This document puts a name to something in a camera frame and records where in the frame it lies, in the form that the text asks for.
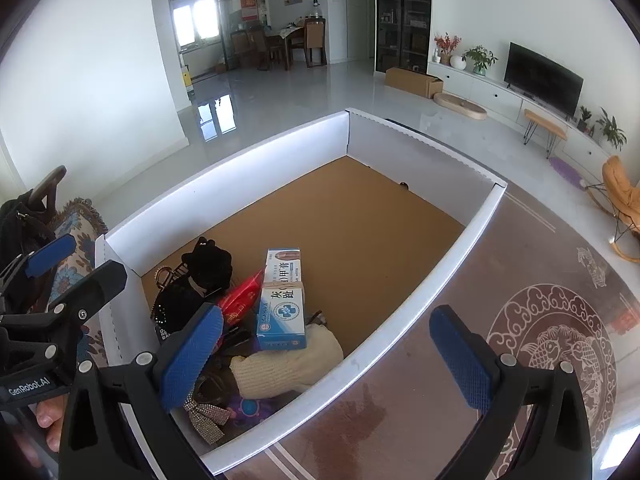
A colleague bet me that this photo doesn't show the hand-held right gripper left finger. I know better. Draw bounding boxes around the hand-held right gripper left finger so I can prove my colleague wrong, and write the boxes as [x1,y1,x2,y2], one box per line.
[60,302,226,480]

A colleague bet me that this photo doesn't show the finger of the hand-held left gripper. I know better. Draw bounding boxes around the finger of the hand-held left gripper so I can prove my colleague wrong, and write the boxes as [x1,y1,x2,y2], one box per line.
[0,234,78,302]
[0,260,129,361]

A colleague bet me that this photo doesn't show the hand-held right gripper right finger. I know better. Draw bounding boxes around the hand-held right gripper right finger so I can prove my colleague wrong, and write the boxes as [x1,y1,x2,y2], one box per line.
[429,305,601,480]

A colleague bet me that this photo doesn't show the black hair clip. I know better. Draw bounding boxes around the black hair clip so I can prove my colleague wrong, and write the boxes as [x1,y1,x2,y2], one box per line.
[220,327,253,358]

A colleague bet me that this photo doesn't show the rhinestone clear hair claw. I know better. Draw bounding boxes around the rhinestone clear hair claw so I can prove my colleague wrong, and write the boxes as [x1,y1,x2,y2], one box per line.
[182,392,236,445]

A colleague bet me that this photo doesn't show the purple teal plastic hair clip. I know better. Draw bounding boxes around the purple teal plastic hair clip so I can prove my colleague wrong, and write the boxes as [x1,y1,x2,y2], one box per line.
[227,394,282,422]

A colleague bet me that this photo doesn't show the red packet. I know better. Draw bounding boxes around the red packet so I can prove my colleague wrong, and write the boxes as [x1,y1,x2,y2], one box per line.
[216,269,266,328]

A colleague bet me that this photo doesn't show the cream knitted pouch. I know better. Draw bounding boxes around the cream knitted pouch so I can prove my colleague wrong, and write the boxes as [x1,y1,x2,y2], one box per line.
[229,324,345,401]

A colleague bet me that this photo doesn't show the blue white medicine box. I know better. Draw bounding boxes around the blue white medicine box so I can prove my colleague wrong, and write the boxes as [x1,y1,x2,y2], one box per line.
[256,281,307,352]

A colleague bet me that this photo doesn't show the white board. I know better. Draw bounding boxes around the white board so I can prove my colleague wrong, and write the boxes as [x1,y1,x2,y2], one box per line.
[95,107,508,476]

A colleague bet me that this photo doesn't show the brown patterned desktop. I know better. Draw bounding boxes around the brown patterned desktop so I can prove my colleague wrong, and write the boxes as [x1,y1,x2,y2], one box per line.
[215,180,640,480]

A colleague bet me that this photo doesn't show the person's left hand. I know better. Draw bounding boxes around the person's left hand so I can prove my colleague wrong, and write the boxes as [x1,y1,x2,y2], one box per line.
[32,394,66,453]

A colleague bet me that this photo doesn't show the patterned chair cushion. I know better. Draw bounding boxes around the patterned chair cushion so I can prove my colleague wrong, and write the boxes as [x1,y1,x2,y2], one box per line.
[47,199,110,368]

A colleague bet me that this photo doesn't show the black bag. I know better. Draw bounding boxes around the black bag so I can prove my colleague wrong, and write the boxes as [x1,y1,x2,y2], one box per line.
[0,200,56,271]

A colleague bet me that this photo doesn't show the purple floor mat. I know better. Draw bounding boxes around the purple floor mat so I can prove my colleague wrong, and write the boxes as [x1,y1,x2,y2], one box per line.
[549,156,586,188]

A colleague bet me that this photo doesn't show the orange lounge chair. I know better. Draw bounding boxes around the orange lounge chair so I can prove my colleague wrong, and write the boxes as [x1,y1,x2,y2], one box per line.
[585,155,640,261]

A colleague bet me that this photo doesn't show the wooden bench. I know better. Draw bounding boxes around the wooden bench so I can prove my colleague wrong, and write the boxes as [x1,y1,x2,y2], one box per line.
[523,109,568,158]

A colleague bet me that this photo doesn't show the oval wooden board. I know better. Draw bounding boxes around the oval wooden board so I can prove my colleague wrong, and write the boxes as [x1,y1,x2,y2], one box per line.
[432,91,489,122]

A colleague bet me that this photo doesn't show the white television cabinet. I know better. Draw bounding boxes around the white television cabinet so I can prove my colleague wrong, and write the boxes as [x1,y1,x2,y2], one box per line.
[429,60,631,161]

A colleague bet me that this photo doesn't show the large green potted plant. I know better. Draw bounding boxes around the large green potted plant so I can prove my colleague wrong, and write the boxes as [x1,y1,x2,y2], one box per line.
[595,107,628,151]

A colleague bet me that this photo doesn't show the brown cardboard box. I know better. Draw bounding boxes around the brown cardboard box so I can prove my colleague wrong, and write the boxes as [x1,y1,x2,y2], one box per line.
[384,66,445,100]

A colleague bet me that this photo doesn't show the wooden dining chair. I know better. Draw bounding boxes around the wooden dining chair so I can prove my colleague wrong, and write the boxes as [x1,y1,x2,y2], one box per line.
[247,27,283,68]
[304,20,328,68]

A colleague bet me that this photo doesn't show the black television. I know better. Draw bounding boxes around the black television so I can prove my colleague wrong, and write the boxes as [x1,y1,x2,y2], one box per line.
[503,42,585,116]

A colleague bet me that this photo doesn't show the leafy plant in vase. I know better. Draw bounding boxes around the leafy plant in vase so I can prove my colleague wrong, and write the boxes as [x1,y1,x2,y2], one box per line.
[461,45,498,77]

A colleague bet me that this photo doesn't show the red flowers in vase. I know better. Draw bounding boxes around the red flowers in vase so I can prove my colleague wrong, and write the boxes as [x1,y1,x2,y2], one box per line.
[432,32,462,66]

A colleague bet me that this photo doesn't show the wooden dining table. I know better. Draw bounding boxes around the wooden dining table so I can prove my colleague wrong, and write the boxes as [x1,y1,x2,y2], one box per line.
[265,17,327,72]

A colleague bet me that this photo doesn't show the dark glass display cabinet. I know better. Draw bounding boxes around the dark glass display cabinet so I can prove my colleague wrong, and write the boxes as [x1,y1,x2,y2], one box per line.
[375,0,432,76]

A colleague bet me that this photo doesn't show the white door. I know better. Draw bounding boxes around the white door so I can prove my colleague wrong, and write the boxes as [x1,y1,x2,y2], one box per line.
[345,0,375,63]

